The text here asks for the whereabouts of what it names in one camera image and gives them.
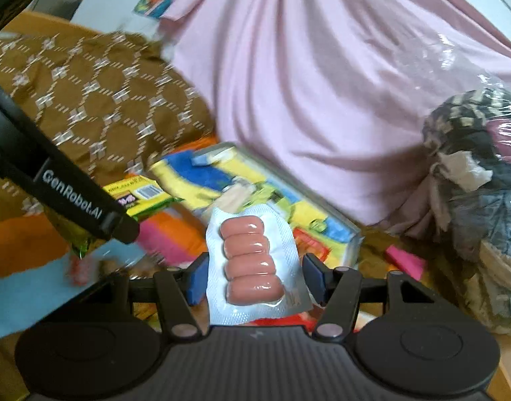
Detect pink cloth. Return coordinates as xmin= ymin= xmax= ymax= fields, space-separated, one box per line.
xmin=157 ymin=0 xmax=511 ymax=237

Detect clear plastic bag of clothes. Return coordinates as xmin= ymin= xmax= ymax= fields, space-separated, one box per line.
xmin=422 ymin=35 xmax=511 ymax=336

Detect pink sausage vacuum pack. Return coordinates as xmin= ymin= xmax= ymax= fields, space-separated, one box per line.
xmin=205 ymin=205 xmax=311 ymax=326

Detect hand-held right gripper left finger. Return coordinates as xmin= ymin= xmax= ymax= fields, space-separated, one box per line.
xmin=112 ymin=253 xmax=210 ymax=340

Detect yellow green snack packet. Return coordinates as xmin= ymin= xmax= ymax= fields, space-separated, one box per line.
xmin=45 ymin=174 xmax=185 ymax=260

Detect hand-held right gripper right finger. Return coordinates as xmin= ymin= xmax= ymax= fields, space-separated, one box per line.
xmin=302 ymin=254 xmax=439 ymax=340

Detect shallow box with crayon drawing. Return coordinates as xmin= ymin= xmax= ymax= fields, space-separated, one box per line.
xmin=148 ymin=142 xmax=364 ymax=269

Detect brown patterned blanket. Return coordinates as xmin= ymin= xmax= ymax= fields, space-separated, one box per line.
xmin=0 ymin=31 xmax=216 ymax=222

